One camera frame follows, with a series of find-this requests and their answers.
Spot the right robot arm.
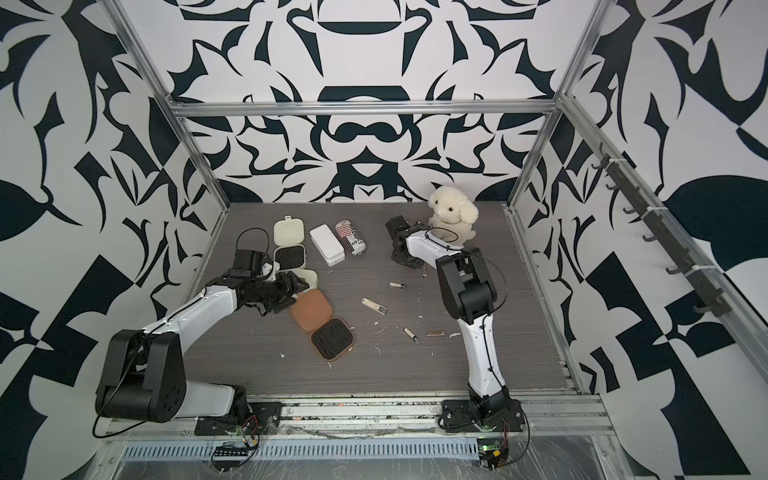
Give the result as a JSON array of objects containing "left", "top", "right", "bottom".
[{"left": 385, "top": 216, "right": 511, "bottom": 427}]

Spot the electronics board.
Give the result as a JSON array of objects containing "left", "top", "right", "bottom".
[
  {"left": 477, "top": 437, "right": 509, "bottom": 470},
  {"left": 209, "top": 444, "right": 254, "bottom": 472}
]

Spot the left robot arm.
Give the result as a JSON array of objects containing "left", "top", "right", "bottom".
[{"left": 95, "top": 249, "right": 309, "bottom": 424}]

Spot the cream case far left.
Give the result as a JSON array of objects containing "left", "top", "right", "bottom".
[{"left": 273, "top": 215, "right": 307, "bottom": 271}]

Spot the brown nail clipper case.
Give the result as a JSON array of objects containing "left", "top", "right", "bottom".
[{"left": 290, "top": 289, "right": 355, "bottom": 363}]

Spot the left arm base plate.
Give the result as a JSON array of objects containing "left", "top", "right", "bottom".
[{"left": 194, "top": 402, "right": 284, "bottom": 437}]

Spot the flag pattern can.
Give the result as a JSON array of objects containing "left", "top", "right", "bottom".
[{"left": 334, "top": 219, "right": 367, "bottom": 256}]

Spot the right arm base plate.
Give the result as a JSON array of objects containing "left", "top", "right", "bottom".
[{"left": 437, "top": 399, "right": 527, "bottom": 433}]

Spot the cream nail clipper case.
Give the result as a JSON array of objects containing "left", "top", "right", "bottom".
[{"left": 292, "top": 269, "right": 318, "bottom": 296}]

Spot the white rectangular box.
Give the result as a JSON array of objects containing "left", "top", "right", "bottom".
[{"left": 309, "top": 224, "right": 346, "bottom": 267}]

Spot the left electronics board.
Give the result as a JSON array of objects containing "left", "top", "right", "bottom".
[{"left": 209, "top": 444, "right": 254, "bottom": 472}]

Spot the wall hook rack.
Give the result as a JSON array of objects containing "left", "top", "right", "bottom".
[{"left": 593, "top": 145, "right": 733, "bottom": 318}]

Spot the white plush dog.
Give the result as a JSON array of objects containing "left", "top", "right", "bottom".
[{"left": 428, "top": 186, "right": 479, "bottom": 247}]

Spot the right electronics board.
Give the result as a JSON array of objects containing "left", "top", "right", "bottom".
[{"left": 477, "top": 437, "right": 509, "bottom": 470}]

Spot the aluminium front rail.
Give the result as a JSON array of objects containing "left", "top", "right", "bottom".
[{"left": 98, "top": 392, "right": 619, "bottom": 445}]

